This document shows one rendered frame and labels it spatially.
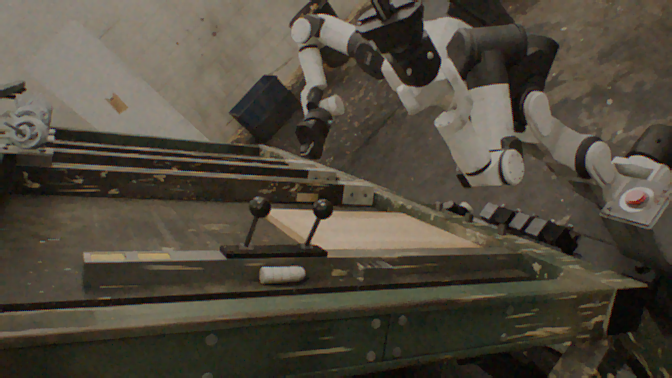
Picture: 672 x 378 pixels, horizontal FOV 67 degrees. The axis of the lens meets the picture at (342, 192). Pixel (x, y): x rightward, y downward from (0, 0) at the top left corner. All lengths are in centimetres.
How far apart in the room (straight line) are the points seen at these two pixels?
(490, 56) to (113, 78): 406
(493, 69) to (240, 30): 545
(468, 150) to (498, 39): 27
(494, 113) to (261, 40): 551
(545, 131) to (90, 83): 401
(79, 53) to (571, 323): 442
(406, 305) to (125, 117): 434
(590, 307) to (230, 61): 572
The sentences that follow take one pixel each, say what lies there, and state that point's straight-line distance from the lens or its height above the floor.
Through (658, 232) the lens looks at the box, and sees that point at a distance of 125.
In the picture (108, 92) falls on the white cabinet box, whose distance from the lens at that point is 493.
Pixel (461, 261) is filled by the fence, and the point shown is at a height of 104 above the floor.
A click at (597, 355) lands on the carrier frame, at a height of 79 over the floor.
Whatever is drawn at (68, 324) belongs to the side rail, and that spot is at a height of 169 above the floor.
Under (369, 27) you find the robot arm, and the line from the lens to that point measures 93.
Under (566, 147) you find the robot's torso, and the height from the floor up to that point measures 73.
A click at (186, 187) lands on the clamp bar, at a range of 155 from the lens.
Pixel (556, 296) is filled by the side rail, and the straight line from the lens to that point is 104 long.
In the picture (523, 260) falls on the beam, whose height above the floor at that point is 90.
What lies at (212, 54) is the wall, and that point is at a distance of 641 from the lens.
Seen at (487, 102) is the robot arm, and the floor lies 125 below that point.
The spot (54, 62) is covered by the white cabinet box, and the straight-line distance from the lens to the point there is 492.
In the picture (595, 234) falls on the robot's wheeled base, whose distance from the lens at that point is 225.
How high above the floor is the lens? 187
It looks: 29 degrees down
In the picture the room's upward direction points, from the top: 44 degrees counter-clockwise
